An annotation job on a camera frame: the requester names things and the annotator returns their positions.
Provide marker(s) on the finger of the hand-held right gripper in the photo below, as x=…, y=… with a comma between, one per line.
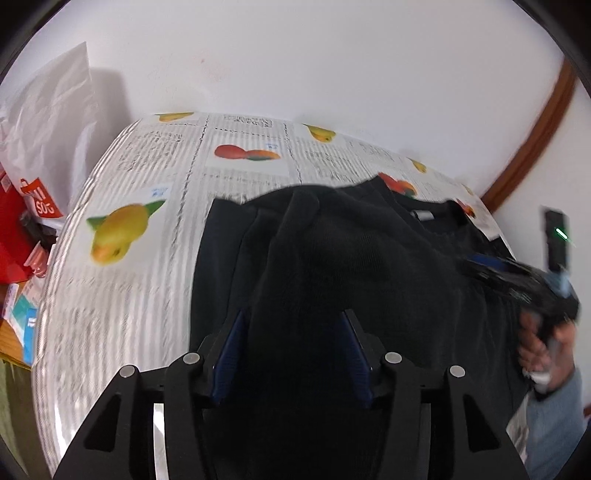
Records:
x=494, y=270

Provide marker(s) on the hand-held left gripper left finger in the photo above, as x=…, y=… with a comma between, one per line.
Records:
x=226, y=364

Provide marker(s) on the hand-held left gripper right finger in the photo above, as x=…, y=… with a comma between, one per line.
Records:
x=355, y=364

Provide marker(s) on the black sweatshirt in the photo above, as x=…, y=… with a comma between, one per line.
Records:
x=323, y=254

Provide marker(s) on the person's right forearm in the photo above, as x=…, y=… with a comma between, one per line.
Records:
x=558, y=429

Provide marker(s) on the person's right hand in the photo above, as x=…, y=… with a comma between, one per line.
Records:
x=538, y=350

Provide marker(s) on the fruit print table cover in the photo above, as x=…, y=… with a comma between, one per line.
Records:
x=138, y=300

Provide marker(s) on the blue and white box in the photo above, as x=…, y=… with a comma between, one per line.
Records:
x=31, y=337

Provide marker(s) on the teal small box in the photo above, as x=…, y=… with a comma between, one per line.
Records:
x=25, y=314

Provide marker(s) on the green cloth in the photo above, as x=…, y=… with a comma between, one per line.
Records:
x=16, y=415

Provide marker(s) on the red paper bag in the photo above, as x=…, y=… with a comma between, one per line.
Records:
x=18, y=240

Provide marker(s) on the white plastic bag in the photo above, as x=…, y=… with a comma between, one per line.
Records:
x=51, y=120

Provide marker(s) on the brown wooden door frame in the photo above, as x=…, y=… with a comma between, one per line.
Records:
x=535, y=138

